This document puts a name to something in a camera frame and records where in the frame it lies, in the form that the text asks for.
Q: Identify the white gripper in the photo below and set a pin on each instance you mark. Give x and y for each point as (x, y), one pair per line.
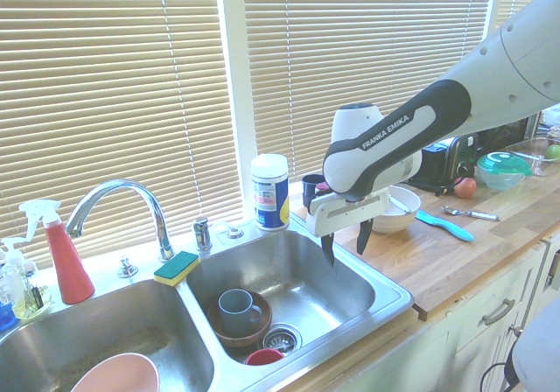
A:
(345, 212)

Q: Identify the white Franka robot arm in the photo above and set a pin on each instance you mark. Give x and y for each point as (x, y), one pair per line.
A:
(394, 134)

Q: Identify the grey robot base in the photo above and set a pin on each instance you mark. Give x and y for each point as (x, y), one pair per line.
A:
(540, 348)

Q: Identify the stainless steel double sink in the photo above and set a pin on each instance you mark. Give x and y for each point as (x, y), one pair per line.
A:
(306, 269)

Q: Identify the teal knife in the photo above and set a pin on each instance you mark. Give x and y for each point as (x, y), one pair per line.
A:
(446, 226)

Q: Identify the white sink sprayer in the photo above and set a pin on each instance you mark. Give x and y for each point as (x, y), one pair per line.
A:
(229, 231)

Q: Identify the white ceramic bowl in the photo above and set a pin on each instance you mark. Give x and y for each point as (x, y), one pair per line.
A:
(396, 221)

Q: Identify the black cup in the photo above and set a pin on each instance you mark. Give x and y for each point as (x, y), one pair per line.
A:
(311, 188)

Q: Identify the spoon in white bowl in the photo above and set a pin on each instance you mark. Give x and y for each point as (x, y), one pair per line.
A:
(400, 205)

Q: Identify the white blue wipes canister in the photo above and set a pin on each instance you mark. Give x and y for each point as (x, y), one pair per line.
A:
(270, 191)

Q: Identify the metal drain strainer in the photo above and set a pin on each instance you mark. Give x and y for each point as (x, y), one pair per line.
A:
(282, 337)

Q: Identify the brown wooden bowl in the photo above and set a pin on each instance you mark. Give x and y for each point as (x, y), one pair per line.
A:
(258, 326)

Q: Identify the black toaster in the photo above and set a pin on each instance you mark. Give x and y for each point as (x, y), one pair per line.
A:
(446, 160)

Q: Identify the red apple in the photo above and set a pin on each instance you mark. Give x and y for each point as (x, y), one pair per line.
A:
(465, 187)

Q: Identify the grey mug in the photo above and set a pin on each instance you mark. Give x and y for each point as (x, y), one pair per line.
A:
(236, 313)

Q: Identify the red cup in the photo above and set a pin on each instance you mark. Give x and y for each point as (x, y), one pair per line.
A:
(263, 357)

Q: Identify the cream kitchen cabinet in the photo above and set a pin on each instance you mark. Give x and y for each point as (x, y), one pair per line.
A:
(472, 348)

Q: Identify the green lidded plastic container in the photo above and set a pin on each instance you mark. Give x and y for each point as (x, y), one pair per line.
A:
(501, 171)

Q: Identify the yellow green sponge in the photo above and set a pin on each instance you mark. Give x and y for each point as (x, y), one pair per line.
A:
(177, 268)

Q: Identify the wide beige window blind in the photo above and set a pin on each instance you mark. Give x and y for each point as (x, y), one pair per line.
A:
(109, 81)
(350, 51)

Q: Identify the dark microwave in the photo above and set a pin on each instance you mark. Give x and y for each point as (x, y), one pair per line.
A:
(512, 131)

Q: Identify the clear plastic box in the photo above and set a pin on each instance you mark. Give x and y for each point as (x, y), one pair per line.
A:
(531, 151)

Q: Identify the chrome faucet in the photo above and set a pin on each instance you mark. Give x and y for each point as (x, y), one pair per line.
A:
(144, 195)

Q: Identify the chrome faucet knob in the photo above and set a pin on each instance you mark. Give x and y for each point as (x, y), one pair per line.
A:
(127, 268)

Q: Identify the green apple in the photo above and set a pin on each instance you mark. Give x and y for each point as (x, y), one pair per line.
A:
(554, 151)

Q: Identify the pink bowl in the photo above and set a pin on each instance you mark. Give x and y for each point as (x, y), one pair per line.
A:
(122, 372)

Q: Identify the red spray bottle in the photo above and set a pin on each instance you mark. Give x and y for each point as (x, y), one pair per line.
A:
(65, 265)

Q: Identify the clear yellow liquid bottle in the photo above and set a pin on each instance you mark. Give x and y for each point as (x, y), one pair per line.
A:
(32, 298)

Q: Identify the clear blue soap dispenser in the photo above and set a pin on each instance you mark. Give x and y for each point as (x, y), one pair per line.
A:
(8, 287)

